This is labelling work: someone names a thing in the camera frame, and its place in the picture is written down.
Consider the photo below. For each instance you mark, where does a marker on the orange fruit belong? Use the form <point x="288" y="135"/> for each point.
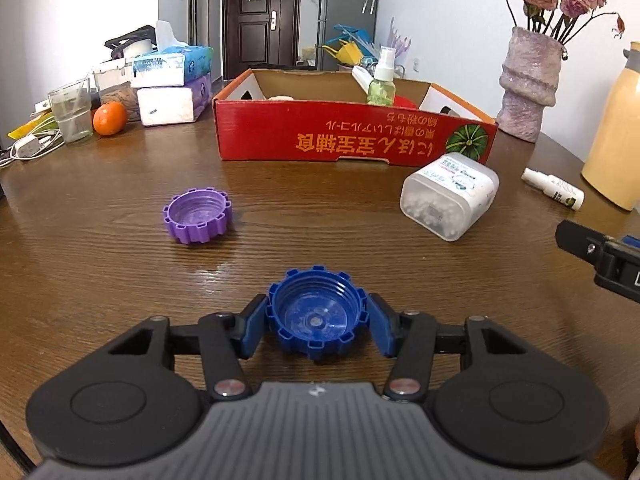
<point x="110" y="119"/>

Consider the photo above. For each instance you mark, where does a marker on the clear cotton swab container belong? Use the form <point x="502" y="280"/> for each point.
<point x="450" y="195"/>

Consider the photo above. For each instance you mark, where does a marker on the clear container with twine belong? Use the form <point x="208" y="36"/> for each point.
<point x="117" y="97"/>

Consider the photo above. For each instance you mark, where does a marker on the pale pink item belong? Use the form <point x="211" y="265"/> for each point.
<point x="280" y="98"/>

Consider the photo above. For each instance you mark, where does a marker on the purple feather decoration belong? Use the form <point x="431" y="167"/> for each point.
<point x="400" y="42"/>

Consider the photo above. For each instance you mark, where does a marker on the clear drinking glass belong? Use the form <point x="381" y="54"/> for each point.
<point x="71" y="115"/>

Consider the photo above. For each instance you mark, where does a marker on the pink textured vase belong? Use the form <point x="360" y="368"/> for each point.
<point x="530" y="85"/>

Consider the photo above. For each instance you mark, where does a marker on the yellow thermos jug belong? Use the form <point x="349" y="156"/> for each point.
<point x="617" y="135"/>

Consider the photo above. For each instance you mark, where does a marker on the grey refrigerator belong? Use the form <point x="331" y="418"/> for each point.
<point x="345" y="0"/>

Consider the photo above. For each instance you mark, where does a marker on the blue plastic hangers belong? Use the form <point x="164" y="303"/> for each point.
<point x="352" y="35"/>

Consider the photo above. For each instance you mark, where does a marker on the purple notched bottle cap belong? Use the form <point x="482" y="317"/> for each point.
<point x="197" y="212"/>

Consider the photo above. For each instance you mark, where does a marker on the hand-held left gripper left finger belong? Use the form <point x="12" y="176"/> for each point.
<point x="255" y="327"/>

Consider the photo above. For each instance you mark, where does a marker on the dark brown door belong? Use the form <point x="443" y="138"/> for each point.
<point x="260" y="25"/>

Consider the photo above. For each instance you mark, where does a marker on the green spray bottle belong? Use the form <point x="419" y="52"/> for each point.
<point x="381" y="87"/>

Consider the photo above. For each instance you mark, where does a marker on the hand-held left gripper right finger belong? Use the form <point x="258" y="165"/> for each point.
<point x="381" y="327"/>

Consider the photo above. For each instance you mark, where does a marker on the blue green tissue pack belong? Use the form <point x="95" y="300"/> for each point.
<point x="170" y="62"/>

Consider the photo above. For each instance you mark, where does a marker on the red cardboard box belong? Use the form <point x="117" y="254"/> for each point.
<point x="310" y="125"/>

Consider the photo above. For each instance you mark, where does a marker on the black filament spool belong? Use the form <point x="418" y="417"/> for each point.
<point x="127" y="40"/>

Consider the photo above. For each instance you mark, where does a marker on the purple tissue pack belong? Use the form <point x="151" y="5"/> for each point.
<point x="170" y="105"/>

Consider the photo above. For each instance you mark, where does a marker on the yellow packet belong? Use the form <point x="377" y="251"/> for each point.
<point x="25" y="127"/>

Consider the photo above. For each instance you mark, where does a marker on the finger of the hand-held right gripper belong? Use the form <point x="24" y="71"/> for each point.
<point x="615" y="270"/>

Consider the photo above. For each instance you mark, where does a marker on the small white spray bottle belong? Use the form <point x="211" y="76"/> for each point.
<point x="557" y="189"/>

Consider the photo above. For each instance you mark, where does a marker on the blue notched bottle cap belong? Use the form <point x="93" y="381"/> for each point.
<point x="300" y="310"/>

